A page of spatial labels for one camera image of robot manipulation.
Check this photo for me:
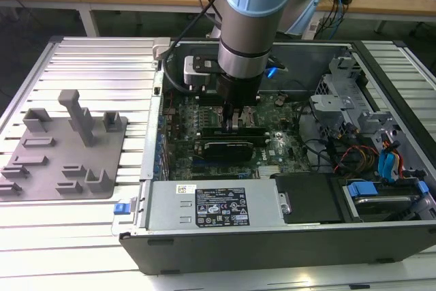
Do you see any grey parts rack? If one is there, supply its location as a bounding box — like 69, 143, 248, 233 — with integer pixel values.
0, 89, 129, 204

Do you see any green motherboard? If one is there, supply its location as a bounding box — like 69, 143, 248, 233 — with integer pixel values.
159, 93, 314, 181

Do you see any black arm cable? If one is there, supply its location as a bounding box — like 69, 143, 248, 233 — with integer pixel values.
161, 0, 226, 95

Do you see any grey metal drive cage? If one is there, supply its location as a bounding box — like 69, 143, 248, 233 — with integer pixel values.
309, 55, 369, 142

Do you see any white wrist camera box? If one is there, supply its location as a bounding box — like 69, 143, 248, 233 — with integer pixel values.
183, 53, 223, 94

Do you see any blue flat data wire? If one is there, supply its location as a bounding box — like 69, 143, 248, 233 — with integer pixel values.
377, 149, 398, 183

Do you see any black open PC case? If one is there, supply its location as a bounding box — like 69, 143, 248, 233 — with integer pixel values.
112, 37, 436, 275

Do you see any hard disk in blue carrier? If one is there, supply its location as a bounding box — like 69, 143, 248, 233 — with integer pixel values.
345, 181, 429, 222

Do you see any silver finned heat sink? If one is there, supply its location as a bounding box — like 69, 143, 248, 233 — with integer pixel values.
258, 165, 284, 181

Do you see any black RAM slot bank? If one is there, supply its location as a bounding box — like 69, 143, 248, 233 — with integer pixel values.
198, 91, 261, 107
196, 129, 268, 143

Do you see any black graphics card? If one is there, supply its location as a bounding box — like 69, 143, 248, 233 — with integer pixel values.
203, 140, 255, 163

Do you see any black plastic shroud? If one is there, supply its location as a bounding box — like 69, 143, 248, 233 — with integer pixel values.
272, 172, 343, 226

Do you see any red yellow black wire bundle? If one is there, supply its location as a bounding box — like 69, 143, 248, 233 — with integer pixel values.
332, 145, 379, 173

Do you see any thin blue cable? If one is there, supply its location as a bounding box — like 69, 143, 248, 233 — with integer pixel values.
334, 0, 345, 35

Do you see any silver power supply unit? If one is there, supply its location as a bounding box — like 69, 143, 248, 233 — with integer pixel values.
146, 181, 285, 232

